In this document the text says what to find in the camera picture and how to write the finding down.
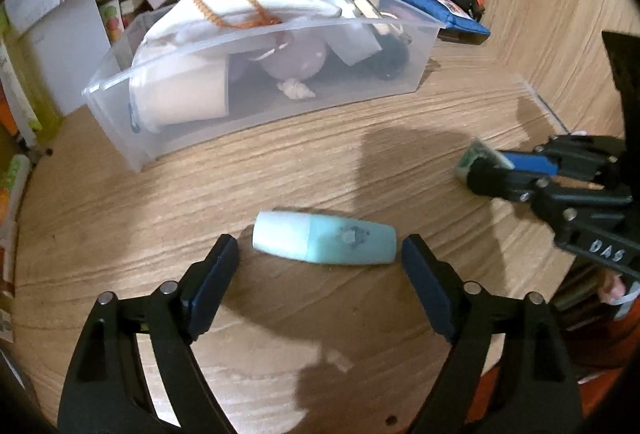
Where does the white paper receipt stand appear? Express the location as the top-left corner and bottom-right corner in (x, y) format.
(4, 0), (111, 115)

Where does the white round lidded jar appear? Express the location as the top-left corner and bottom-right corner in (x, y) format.
(129, 56), (229, 133)

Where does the cream eraser block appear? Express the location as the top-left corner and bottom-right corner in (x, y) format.
(351, 0), (396, 20)

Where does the green small packet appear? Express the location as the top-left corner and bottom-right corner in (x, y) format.
(454, 139), (515, 181)

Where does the mint green highlighter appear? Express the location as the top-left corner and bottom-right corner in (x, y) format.
(252, 211), (397, 266)

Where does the blue patterned pouch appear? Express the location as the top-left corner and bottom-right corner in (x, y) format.
(401, 0), (490, 37)

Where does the orange green tube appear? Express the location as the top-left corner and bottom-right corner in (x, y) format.
(1, 154), (32, 295)

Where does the clear plastic storage bin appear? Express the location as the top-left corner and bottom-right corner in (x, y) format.
(84, 0), (442, 171)

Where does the green yellow bottle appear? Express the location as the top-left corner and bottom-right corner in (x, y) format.
(1, 6), (63, 155)

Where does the white cloth bag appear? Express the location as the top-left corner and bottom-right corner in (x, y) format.
(132, 0), (341, 68)

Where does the small seashell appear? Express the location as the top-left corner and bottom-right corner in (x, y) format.
(277, 78), (316, 101)

